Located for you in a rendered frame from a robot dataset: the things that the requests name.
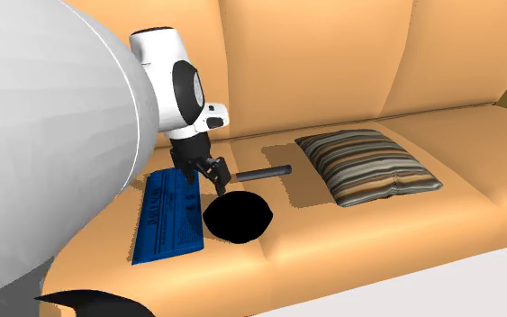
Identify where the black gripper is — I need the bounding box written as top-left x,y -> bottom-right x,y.
168,134 -> 232,198

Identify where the blue book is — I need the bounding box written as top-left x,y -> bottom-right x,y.
131,168 -> 205,266

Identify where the striped brown pillow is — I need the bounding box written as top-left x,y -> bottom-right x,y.
294,129 -> 444,208

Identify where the orange sofa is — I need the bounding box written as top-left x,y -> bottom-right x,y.
40,0 -> 507,317

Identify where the black pan with grey handle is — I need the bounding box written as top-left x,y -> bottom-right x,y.
202,164 -> 293,245

